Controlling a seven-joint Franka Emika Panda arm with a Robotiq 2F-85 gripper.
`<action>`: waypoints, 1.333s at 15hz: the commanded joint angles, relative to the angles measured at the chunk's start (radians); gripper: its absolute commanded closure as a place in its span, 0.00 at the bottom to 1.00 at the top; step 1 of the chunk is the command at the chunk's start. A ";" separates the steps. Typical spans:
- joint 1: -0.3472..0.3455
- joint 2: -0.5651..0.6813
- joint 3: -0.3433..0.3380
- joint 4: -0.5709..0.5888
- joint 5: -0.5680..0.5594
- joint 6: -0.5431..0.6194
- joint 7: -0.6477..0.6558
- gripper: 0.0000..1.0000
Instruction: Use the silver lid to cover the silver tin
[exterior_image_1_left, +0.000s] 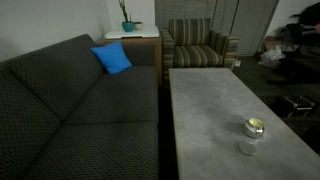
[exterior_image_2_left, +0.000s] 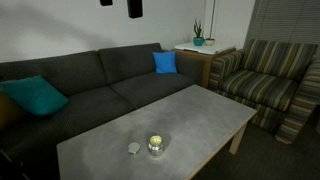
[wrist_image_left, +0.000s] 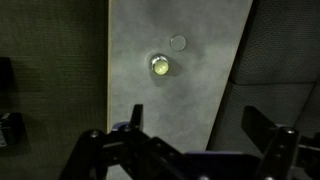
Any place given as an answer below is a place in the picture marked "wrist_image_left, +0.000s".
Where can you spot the dark grey sofa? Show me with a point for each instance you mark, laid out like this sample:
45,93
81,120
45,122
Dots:
276,70

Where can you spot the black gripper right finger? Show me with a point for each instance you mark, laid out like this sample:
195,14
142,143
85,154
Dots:
284,148

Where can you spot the grey top coffee table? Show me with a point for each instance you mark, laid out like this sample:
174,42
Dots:
180,107

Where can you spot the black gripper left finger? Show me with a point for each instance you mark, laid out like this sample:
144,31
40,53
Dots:
141,157

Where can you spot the round silver lid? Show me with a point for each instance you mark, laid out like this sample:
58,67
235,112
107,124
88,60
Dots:
178,42

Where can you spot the silver tin with candle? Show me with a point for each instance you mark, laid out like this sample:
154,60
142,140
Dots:
159,65

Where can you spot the black object on floor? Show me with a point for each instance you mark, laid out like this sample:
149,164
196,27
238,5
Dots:
11,129

